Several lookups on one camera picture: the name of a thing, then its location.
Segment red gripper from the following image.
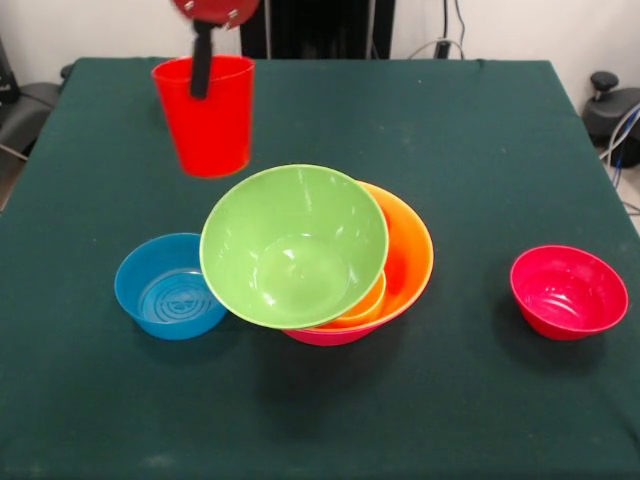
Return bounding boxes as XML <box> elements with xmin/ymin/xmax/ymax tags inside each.
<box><xmin>169</xmin><ymin>0</ymin><xmax>261</xmax><ymax>100</ymax></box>

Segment red cup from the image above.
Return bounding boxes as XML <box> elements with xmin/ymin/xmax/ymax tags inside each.
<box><xmin>151</xmin><ymin>54</ymin><xmax>257</xmax><ymax>180</ymax></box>

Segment large green bowl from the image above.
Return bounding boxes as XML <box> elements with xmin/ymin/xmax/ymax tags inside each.
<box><xmin>198</xmin><ymin>163</ymin><xmax>391</xmax><ymax>331</ymax></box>

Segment large orange bowl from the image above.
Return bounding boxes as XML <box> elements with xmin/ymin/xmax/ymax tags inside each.
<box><xmin>314</xmin><ymin>180</ymin><xmax>435</xmax><ymax>332</ymax></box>

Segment yellow cup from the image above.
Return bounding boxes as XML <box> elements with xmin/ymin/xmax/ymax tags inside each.
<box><xmin>339</xmin><ymin>269</ymin><xmax>388</xmax><ymax>324</ymax></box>

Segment large pink bowl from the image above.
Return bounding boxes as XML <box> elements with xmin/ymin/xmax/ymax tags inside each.
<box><xmin>282</xmin><ymin>277</ymin><xmax>434</xmax><ymax>347</ymax></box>

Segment black cabinet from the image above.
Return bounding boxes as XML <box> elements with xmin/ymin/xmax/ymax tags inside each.
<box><xmin>238</xmin><ymin>0</ymin><xmax>396</xmax><ymax>60</ymax></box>

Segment black chair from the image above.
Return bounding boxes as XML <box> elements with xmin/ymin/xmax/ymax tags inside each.
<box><xmin>0</xmin><ymin>34</ymin><xmax>75</xmax><ymax>161</ymax></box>

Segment blue bowl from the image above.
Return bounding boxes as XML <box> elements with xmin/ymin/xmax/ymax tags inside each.
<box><xmin>114</xmin><ymin>232</ymin><xmax>230</xmax><ymax>342</ymax></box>

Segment dark green tablecloth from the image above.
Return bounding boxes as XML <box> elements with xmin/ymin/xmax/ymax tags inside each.
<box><xmin>0</xmin><ymin>57</ymin><xmax>640</xmax><ymax>480</ymax></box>

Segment black equipment base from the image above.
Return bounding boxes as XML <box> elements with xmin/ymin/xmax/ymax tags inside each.
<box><xmin>582</xmin><ymin>71</ymin><xmax>640</xmax><ymax>149</ymax></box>

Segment red bowl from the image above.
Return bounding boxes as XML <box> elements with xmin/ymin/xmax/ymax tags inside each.
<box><xmin>509</xmin><ymin>244</ymin><xmax>630</xmax><ymax>342</ymax></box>

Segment white cable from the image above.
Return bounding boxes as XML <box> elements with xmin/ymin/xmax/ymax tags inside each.
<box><xmin>407</xmin><ymin>37</ymin><xmax>466</xmax><ymax>60</ymax></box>

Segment blue and white cables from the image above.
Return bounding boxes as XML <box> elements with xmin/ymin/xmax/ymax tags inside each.
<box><xmin>598</xmin><ymin>102</ymin><xmax>640</xmax><ymax>171</ymax></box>

